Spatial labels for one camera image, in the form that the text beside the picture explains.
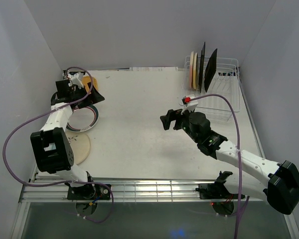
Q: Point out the green rimmed white plate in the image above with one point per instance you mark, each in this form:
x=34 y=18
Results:
x=83 y=119

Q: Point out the yellow cream round plate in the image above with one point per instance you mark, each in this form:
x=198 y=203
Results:
x=195 y=68

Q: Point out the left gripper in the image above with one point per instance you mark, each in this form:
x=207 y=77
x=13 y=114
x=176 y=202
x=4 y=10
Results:
x=92 y=98

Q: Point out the pink cream round plate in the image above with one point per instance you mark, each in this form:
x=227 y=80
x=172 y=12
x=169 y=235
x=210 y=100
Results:
x=191 y=69

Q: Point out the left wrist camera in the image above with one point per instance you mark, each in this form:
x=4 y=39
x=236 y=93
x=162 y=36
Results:
x=74 y=78

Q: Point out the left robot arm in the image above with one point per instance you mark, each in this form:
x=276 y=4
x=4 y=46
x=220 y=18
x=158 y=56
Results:
x=52 y=151

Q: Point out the paper sheets at back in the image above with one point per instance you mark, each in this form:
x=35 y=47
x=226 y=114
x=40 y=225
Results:
x=154 y=69

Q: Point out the orange woven square plate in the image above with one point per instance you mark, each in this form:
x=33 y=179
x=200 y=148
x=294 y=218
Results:
x=86 y=81

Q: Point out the aluminium frame rail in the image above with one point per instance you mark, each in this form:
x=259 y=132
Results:
x=127 y=191

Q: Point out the cream floral square plate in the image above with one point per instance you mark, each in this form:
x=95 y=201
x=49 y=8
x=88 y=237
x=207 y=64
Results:
x=201 y=67

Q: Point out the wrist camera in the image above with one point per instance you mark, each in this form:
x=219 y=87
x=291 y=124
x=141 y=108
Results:
x=189 y=104
x=74 y=78

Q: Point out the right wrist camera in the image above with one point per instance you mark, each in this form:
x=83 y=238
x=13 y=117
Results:
x=189 y=104

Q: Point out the white wire dish rack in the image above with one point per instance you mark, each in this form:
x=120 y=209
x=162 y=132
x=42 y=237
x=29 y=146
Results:
x=225 y=82

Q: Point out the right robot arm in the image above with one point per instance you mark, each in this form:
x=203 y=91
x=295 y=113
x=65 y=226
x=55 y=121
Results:
x=277 y=183

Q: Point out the blue cream round plate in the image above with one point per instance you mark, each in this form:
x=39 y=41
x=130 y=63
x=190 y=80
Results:
x=80 y=144

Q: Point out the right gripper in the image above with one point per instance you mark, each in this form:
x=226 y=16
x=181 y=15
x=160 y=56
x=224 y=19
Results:
x=176 y=115

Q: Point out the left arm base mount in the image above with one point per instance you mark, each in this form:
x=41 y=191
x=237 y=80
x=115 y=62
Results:
x=89 y=192

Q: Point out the black floral square plate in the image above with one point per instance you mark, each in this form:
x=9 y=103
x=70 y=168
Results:
x=210 y=70

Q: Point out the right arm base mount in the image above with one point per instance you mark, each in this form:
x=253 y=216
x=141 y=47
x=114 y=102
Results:
x=217 y=189

